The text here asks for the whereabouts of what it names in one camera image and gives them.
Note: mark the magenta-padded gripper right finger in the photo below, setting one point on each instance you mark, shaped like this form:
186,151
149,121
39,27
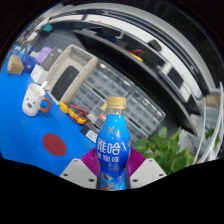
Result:
148,170

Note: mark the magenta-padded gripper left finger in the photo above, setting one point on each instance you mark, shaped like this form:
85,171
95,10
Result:
78,170

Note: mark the blue drink bottle gold cap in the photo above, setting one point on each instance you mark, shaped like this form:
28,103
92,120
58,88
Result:
113,150

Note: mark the green potted plant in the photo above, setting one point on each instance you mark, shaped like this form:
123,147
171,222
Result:
166,150

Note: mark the flat round red coaster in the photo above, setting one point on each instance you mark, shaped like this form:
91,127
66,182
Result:
54,144

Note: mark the black box with white label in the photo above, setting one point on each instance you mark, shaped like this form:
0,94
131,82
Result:
89,133

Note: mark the yellow multimeter with red leads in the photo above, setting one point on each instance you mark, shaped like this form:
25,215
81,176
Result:
78,115

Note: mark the white shelf unit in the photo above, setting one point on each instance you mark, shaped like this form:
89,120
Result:
213,126

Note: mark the black rectangular device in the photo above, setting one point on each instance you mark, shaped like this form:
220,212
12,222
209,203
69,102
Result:
65,83

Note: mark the white oscilloscope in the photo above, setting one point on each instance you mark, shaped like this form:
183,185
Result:
178,85

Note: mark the white spoon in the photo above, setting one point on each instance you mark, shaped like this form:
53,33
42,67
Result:
43,85

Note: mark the small white box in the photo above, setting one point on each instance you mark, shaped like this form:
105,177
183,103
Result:
38,74

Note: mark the white perforated tray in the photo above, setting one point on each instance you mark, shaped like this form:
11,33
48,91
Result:
78,58

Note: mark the dark grey flat box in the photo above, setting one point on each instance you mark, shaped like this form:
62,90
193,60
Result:
51,60

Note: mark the yellow tool with red leads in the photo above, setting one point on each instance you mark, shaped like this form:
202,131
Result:
136,56

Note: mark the blue box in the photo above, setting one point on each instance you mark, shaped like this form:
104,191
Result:
27,62

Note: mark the purple bag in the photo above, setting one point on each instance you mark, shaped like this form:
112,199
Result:
43,55

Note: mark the small brown cardboard box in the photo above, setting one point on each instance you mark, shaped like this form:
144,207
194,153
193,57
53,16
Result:
15,65

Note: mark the small black rounded device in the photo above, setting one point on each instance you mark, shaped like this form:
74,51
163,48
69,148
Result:
155,45

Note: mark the black wall shelf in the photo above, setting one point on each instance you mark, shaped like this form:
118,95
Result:
140,71

